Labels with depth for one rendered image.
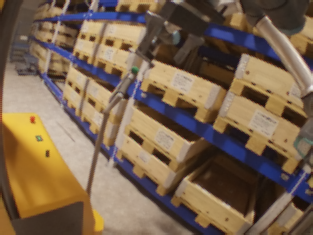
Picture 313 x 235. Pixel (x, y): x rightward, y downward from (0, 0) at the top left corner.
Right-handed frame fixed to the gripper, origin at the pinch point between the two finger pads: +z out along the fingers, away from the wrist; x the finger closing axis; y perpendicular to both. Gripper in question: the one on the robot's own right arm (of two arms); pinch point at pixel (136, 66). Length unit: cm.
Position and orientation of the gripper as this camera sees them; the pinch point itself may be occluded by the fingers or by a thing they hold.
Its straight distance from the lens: 107.1
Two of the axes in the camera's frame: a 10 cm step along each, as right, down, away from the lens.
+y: -4.2, 0.8, 9.0
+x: -7.9, -5.3, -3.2
